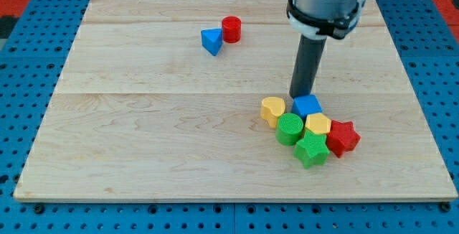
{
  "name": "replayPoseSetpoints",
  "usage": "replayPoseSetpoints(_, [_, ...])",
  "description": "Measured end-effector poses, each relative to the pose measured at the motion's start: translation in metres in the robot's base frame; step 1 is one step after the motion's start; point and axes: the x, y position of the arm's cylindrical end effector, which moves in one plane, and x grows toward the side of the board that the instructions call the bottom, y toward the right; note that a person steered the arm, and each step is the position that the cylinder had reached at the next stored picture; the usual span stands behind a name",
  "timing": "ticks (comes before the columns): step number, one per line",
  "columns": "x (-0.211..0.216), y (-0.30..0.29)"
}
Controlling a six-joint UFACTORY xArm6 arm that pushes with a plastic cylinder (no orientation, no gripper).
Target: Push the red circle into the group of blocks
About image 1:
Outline green cylinder block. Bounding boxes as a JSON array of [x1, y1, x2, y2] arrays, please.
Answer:
[[275, 113, 303, 146]]

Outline yellow heart block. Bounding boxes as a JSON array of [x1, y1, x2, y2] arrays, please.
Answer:
[[260, 97, 286, 128]]

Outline red cylinder block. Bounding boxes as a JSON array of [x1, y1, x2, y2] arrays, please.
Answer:
[[222, 16, 242, 43]]

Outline yellow hexagon block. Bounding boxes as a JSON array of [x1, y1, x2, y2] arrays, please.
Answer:
[[305, 113, 331, 135]]

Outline black and white clamp ring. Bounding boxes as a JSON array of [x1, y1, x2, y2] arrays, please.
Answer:
[[285, 0, 366, 41]]

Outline light wooden board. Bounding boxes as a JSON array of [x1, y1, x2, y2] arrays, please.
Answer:
[[14, 0, 458, 203]]

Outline blue cube block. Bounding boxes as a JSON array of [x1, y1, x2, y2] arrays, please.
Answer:
[[291, 95, 323, 121]]

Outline red star block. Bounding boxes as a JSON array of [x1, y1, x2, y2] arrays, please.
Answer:
[[326, 120, 361, 158]]

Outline blue triangle block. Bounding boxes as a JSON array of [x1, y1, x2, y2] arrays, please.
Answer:
[[201, 28, 223, 56]]

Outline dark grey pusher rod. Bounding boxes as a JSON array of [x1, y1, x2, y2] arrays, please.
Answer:
[[289, 35, 326, 98]]

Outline green star block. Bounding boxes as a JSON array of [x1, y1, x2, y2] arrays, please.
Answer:
[[293, 130, 330, 169]]

